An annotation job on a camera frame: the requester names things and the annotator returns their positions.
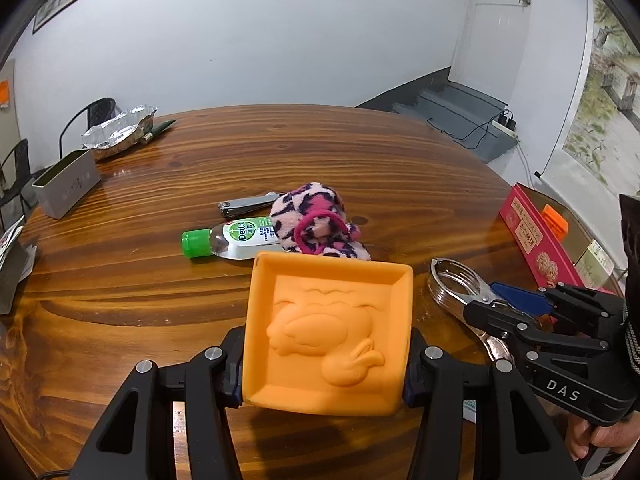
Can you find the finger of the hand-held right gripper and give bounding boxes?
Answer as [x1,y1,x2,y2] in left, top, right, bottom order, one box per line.
[490,281,628,341]
[462,301,608,361]

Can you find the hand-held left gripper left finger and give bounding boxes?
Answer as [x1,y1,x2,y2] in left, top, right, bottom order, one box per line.
[67,327,251,480]

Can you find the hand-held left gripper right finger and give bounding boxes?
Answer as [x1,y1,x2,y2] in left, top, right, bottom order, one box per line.
[400,327,583,480]

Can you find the pink tin container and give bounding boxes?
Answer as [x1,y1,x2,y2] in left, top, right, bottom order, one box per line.
[499,182,628,296]

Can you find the orange embossed square block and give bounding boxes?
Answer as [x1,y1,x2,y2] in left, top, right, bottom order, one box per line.
[242,251,415,417]

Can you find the green pen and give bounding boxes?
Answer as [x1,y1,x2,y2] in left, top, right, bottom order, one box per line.
[140,119,178,145]

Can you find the person's right hand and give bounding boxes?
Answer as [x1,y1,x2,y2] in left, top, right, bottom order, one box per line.
[565,405,640,461]

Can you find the orange studded cube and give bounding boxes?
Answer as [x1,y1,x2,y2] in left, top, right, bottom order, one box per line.
[541,203,571,241]

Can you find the white printed carton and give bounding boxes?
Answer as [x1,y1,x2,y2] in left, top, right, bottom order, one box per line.
[575,239,615,281]

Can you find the green cap sanitizer bottle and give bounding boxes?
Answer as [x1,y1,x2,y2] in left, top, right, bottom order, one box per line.
[181,216,283,261]

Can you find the silver nail clipper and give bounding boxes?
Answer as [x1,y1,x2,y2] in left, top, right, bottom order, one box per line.
[216,191,281,218]

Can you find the grey stairs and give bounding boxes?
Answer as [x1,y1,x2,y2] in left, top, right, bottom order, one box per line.
[355,65,518,163]

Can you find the grey rectangular box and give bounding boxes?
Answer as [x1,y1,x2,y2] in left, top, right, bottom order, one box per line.
[31,149,102,220]

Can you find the foil dish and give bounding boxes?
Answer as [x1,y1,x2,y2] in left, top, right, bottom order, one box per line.
[81,104,158,161]

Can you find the black metal chair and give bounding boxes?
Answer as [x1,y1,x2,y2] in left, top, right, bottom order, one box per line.
[0,139,38,221]
[59,97,118,158]

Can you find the black cable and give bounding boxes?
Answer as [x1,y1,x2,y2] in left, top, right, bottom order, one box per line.
[425,95,513,151]

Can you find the painted wall scroll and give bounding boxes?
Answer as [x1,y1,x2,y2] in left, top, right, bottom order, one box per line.
[535,0,640,201]

